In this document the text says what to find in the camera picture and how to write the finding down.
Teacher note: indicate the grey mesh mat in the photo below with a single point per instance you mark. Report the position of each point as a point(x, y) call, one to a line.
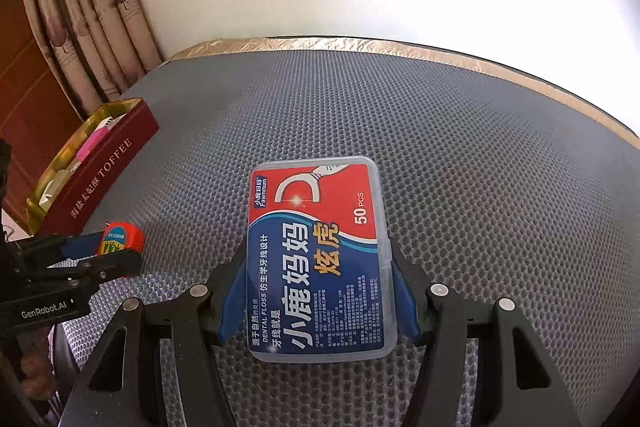
point(475, 187)

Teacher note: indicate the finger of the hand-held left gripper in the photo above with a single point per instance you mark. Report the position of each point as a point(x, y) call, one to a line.
point(110, 263)
point(85, 243)

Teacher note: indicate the beige patterned curtain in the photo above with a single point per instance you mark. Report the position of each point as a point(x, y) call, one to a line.
point(95, 17)

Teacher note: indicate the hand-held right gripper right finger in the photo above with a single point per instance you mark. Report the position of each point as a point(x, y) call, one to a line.
point(407, 307)

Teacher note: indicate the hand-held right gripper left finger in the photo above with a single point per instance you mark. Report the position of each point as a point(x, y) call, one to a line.
point(232, 307)

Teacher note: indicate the orange tape measure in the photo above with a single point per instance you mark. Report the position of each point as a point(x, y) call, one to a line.
point(125, 234)

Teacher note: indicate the beige rectangular box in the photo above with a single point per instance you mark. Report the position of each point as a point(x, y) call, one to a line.
point(57, 184)

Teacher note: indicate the red rectangular tin box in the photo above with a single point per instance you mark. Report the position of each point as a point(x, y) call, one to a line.
point(105, 177)

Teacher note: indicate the pink rectangular box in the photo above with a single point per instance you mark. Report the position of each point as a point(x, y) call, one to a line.
point(97, 139)

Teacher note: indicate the brown wooden door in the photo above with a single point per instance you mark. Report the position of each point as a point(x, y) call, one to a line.
point(25, 107)

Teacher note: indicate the gold shiny cloth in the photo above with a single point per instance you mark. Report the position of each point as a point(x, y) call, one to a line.
point(450, 52)

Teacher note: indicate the dental floss box blue label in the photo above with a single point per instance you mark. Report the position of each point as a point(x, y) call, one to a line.
point(320, 267)

